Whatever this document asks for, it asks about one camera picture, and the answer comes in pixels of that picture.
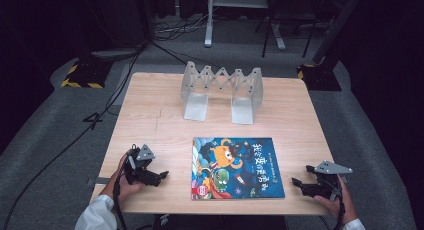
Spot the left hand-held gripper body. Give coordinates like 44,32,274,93
124,143,161,187

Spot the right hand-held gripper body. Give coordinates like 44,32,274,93
301,160,354,201

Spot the blue cartoon picture book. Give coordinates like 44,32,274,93
190,137,286,201

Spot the translucent expandable book stand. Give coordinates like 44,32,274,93
180,60,264,126

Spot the person's right hand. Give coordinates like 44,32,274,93
313,178,358,224

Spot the person's left hand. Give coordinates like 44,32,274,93
99,154,146,209

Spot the stand base with hazard tape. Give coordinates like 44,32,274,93
60,57,114,90
297,63,343,92

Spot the dark slanted stand pole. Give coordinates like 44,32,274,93
311,0,368,65

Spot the black chair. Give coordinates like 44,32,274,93
254,0,318,59

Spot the right hand-held gripper black cable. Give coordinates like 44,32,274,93
333,186,346,230

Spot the hand-held gripper black cable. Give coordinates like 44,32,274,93
333,186,346,230
112,172,128,230

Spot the left hand-held gripper black cable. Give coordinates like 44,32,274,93
112,172,128,230

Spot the long black floor cable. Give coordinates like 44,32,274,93
0,39,188,229

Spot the bundle of floor cables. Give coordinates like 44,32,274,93
153,12,209,42

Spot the white metal desk frame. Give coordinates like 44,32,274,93
204,0,288,52

